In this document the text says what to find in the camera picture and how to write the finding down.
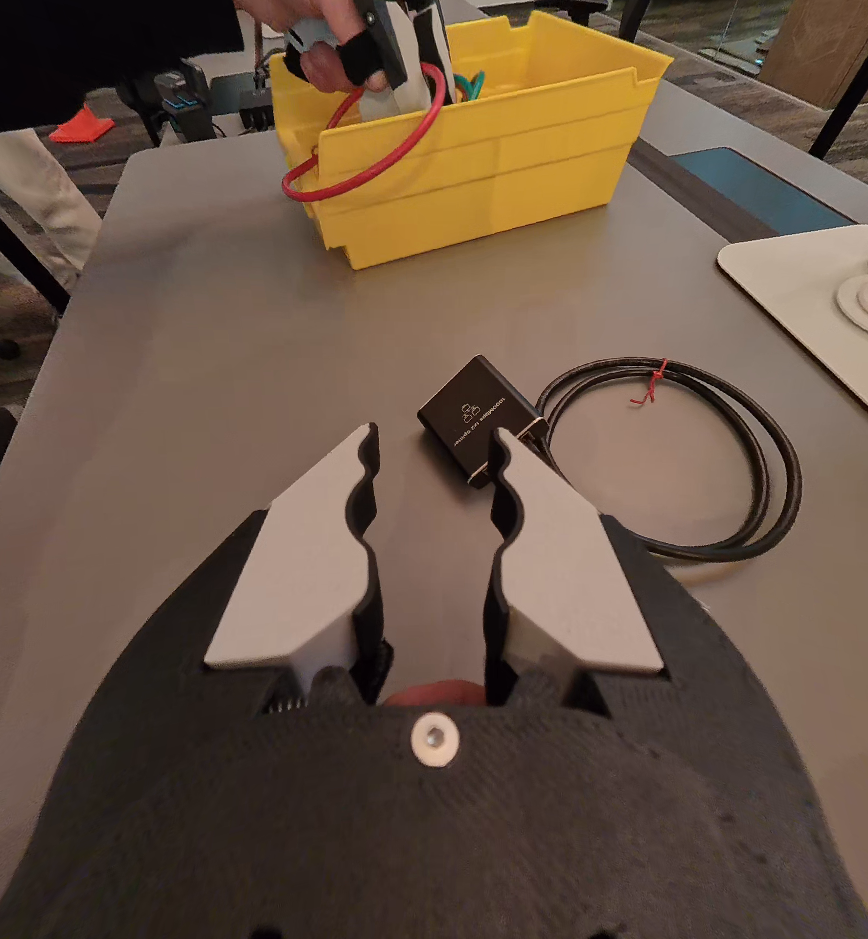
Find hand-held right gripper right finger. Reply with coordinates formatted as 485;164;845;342
484;427;666;701

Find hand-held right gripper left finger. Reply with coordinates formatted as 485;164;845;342
204;422;394;703

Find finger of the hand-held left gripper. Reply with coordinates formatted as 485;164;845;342
413;0;457;105
361;0;435;123

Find yellow plastic bin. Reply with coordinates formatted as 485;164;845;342
267;9;675;271

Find red ethernet cable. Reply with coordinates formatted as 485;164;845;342
281;62;448;204

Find black ethernet splitter box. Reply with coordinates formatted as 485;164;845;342
416;354;550;491

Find black ethernet cable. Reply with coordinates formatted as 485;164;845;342
533;357;804;563

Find person's left forearm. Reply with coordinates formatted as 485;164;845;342
0;0;246;139

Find person's left hand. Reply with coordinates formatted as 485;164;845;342
234;0;391;94

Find black battery charger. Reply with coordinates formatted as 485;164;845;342
159;62;218;142

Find red twist tie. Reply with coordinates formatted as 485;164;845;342
629;358;670;406

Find orange plastic piece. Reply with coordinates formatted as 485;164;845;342
48;103;117;145

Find blue table mat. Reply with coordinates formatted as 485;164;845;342
672;147;858;237

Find white document stand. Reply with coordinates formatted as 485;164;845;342
717;198;868;441

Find cardboard box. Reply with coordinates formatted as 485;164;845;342
760;0;868;111

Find person's beige trousers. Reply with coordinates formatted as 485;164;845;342
0;128;105;294

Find black stand pole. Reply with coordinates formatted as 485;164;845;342
808;7;868;160

